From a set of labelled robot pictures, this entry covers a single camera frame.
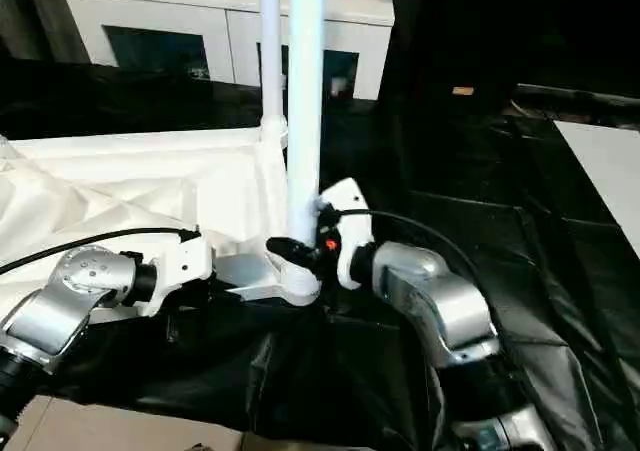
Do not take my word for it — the white cabinet with glass doors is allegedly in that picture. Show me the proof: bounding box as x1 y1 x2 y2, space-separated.
58 0 397 102

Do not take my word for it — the white flat board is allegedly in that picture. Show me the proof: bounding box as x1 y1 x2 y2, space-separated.
553 119 640 260

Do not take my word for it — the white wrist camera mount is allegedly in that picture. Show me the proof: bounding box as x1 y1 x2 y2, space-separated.
313 176 377 291
133 227 215 318

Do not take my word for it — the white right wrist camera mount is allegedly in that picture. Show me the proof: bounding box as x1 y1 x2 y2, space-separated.
313 176 377 291

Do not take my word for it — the grey curtain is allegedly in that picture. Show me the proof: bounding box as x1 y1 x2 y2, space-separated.
0 0 92 66

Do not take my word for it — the black mat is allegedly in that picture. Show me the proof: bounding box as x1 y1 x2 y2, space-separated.
0 55 640 451

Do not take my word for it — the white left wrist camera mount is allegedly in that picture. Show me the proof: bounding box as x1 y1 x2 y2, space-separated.
133 227 215 318

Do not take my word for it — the white plastic table leg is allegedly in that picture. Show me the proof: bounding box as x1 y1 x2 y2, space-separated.
257 0 290 147
285 0 330 255

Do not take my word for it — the black left wrist camera cable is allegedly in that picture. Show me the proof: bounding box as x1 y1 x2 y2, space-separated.
0 225 202 276

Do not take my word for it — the white plastic table top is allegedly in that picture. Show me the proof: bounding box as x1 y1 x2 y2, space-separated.
0 120 322 326

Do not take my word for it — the black cabinet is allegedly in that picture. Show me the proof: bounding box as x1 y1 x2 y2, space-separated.
378 0 640 120

